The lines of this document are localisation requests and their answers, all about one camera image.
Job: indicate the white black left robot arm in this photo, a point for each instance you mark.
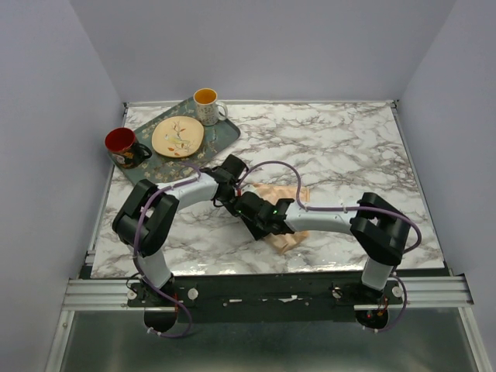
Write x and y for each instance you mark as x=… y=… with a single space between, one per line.
x=145 y=219

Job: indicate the black mug red inside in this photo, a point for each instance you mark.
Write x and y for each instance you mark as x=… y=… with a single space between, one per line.
x=125 y=149

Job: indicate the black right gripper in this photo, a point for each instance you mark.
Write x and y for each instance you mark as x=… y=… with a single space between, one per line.
x=256 y=231

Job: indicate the cream bird plate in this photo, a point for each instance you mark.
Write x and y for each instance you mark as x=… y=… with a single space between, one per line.
x=178 y=137

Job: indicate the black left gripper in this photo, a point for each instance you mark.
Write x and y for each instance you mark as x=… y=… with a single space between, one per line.
x=232 y=184

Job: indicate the peach cloth napkin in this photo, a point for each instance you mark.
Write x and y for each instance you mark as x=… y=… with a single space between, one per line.
x=271 y=193

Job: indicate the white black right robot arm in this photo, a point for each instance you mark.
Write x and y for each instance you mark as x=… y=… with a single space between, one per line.
x=380 y=229

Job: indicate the white mug yellow inside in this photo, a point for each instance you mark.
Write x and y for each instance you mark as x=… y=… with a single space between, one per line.
x=209 y=109

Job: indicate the green floral tray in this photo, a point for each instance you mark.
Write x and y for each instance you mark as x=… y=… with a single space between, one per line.
x=160 y=169

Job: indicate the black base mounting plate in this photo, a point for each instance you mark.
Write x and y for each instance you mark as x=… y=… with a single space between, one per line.
x=307 y=297

